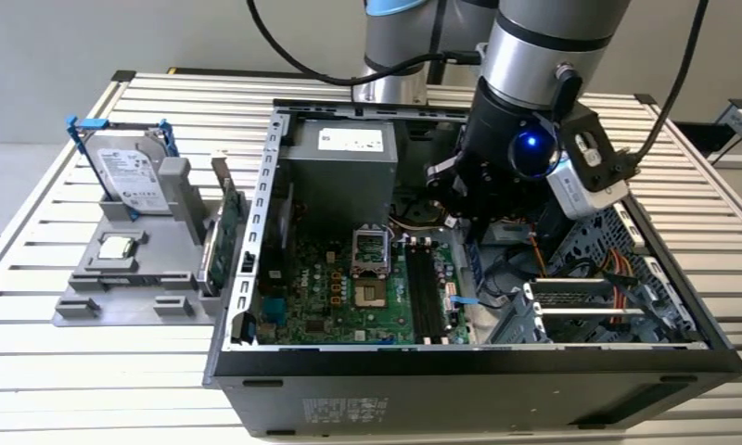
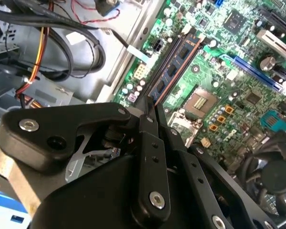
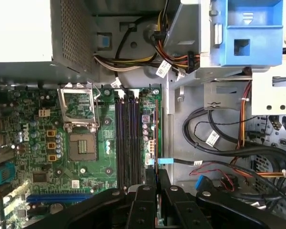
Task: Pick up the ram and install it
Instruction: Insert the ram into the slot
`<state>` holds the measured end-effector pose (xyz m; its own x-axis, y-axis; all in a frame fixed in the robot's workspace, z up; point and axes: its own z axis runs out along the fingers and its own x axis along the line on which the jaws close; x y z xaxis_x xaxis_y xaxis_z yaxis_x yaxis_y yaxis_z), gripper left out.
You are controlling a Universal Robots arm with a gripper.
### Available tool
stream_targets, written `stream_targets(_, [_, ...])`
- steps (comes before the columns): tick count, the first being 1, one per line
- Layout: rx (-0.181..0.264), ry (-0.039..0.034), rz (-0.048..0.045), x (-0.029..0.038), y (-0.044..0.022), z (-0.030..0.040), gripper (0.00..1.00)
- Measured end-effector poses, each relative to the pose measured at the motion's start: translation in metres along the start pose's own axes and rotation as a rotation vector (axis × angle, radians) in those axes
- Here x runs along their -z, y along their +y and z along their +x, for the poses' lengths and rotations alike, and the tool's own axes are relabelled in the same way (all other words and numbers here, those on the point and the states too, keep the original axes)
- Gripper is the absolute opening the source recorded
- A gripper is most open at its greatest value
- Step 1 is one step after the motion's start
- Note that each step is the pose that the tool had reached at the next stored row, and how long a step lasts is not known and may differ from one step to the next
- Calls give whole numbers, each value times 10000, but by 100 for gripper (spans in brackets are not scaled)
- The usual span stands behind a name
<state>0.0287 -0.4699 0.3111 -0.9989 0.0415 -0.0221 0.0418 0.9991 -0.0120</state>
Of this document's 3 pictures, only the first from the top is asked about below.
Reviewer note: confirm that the black RAM slot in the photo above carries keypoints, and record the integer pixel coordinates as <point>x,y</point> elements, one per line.
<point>433,292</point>
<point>425,292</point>
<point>417,292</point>

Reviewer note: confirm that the CPU socket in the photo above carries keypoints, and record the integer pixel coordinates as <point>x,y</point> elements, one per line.
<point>371,294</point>

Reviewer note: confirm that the black round cooler fan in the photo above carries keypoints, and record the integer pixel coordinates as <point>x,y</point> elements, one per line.
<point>415,212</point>

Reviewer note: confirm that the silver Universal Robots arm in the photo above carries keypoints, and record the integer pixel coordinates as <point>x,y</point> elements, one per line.
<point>532,55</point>

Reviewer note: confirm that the black PC case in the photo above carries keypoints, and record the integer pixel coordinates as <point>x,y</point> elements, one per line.
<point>445,398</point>

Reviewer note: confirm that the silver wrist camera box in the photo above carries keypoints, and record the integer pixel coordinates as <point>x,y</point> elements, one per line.
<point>585,194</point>

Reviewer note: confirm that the grey power supply unit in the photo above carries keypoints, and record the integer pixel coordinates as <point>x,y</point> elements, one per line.
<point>341,185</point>

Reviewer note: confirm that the grey parts rack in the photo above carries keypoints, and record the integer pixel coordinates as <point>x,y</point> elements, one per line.
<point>160,259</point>

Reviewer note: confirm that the metal disk bay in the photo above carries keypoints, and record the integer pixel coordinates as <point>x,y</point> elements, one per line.
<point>569,288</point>

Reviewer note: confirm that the green motherboard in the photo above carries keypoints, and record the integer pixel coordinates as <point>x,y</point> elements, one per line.
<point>322,320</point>

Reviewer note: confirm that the blue expansion slot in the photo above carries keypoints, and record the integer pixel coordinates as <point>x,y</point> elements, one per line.
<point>274,309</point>

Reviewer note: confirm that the hard disk in blue carrier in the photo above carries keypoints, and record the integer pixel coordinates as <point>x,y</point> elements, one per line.
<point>130,171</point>

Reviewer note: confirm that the silver CPU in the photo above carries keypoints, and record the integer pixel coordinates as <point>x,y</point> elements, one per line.
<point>116,246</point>

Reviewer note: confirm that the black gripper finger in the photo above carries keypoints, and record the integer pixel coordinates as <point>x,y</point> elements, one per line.
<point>442,178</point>
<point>490,232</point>

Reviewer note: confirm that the green graphics card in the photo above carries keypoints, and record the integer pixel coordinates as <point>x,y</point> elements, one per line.
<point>226,245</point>

